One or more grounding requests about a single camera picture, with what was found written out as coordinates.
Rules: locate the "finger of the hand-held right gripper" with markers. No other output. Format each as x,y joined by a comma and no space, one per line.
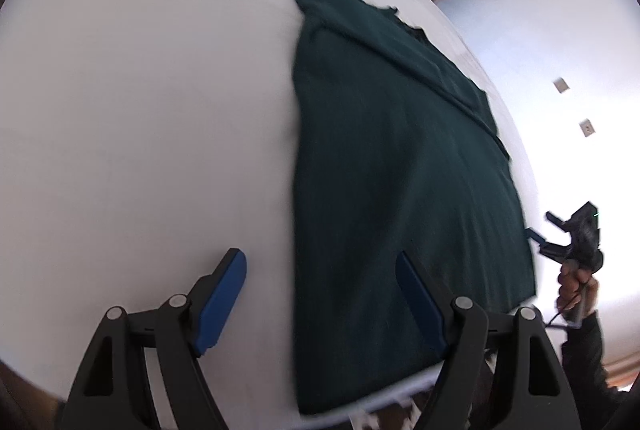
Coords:
542,242
555,218

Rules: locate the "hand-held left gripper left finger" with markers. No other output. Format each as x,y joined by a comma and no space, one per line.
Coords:
225,300

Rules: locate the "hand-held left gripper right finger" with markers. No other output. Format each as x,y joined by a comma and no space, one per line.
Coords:
420,300

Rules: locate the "dark green shirt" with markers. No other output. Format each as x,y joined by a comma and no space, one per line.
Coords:
390,160

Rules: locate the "person's right forearm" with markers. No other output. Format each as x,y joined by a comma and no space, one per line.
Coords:
585,360

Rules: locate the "person's right hand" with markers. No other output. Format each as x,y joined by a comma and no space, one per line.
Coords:
575,285

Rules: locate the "bed with white sheet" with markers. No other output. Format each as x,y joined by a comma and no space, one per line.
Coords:
150,110

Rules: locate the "beige wall socket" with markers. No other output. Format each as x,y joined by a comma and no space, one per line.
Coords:
587,127
562,85

